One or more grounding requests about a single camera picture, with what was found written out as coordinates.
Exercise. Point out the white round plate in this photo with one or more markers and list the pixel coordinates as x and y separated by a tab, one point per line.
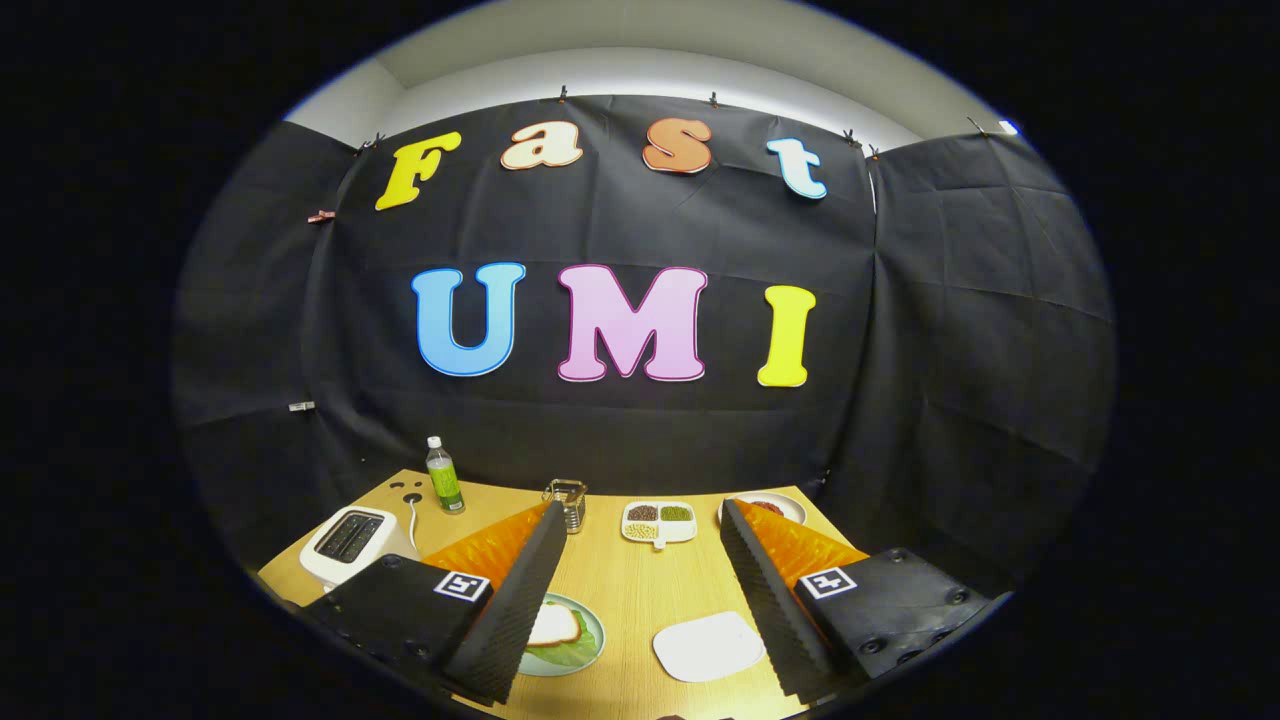
795	515

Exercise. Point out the white square plate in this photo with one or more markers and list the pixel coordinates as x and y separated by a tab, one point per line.
710	648

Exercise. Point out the brown meat piece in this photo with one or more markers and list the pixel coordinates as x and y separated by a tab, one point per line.
765	505

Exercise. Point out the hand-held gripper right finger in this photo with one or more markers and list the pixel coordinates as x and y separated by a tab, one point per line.
770	610

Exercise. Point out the pale green round plate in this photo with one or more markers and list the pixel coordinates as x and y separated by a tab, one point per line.
601	640

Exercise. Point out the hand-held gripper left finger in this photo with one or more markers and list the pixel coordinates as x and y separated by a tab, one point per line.
520	610

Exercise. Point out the green label plastic bottle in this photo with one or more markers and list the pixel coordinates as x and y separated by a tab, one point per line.
446	485

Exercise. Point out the green lettuce leaf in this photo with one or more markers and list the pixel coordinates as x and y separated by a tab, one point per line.
575	655

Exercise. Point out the black backdrop cloth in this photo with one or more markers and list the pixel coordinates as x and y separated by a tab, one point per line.
650	225

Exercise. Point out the white toaster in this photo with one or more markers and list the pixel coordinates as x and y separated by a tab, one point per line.
330	572

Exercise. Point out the plain toast bread slice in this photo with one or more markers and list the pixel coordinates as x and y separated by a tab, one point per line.
555	625

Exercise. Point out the white divided bean dish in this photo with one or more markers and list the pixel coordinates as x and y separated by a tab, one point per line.
660	535

